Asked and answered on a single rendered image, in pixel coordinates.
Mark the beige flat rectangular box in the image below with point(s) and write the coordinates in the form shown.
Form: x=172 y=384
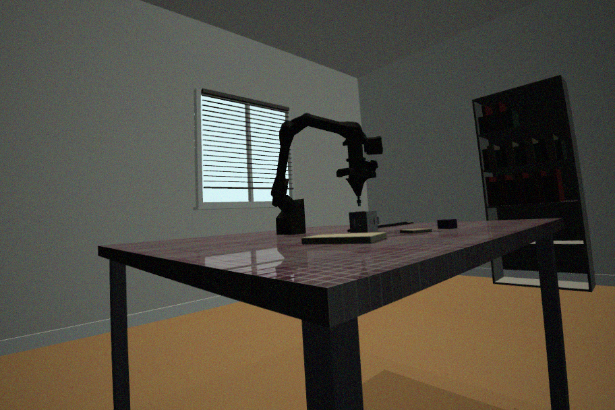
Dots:
x=344 y=238

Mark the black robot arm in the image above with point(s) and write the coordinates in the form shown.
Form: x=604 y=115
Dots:
x=355 y=138

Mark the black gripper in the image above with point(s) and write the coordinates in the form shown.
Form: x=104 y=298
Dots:
x=358 y=177

